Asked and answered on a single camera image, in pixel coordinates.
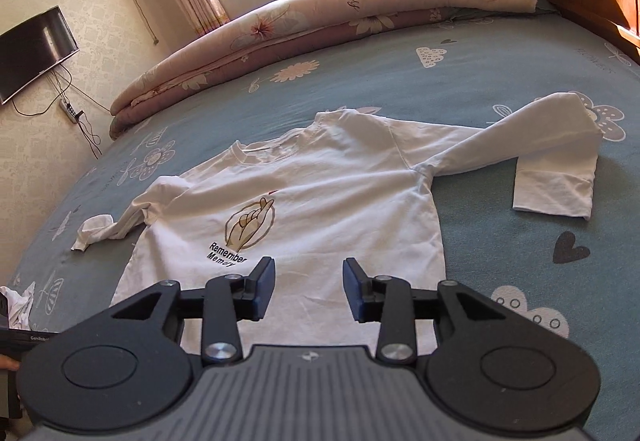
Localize white long sleeve shirt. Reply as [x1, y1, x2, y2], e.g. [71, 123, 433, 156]
[75, 92, 602, 347]

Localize white clothes pile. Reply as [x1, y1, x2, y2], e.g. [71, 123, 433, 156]
[1, 282, 36, 331]

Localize white power strip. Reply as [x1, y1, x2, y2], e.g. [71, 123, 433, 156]
[58, 96, 84, 125]

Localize blue floral bed sheet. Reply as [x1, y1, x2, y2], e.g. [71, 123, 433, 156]
[12, 14, 639, 440]

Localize pink floral folded quilt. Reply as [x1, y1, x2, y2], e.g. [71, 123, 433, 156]
[110, 0, 537, 139]

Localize television power cables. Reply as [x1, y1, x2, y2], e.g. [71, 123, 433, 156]
[8, 65, 114, 160]

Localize black wall television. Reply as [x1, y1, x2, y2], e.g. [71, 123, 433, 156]
[0, 6, 79, 105]

